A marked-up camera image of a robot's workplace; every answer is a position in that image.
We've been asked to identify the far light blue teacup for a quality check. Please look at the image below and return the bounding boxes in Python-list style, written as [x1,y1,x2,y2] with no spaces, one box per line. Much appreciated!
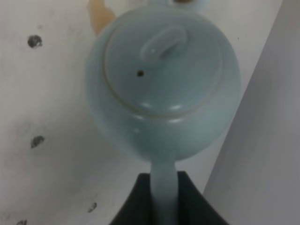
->
[169,0,210,11]

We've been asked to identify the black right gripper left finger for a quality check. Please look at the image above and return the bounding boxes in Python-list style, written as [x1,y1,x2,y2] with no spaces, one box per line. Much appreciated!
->
[110,173,153,225]

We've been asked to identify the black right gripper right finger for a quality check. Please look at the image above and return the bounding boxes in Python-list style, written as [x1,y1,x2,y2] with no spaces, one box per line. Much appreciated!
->
[178,171,228,225]

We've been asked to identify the light blue porcelain teapot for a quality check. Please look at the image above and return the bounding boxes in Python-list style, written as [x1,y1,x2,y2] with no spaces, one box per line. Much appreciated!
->
[86,0,241,225]

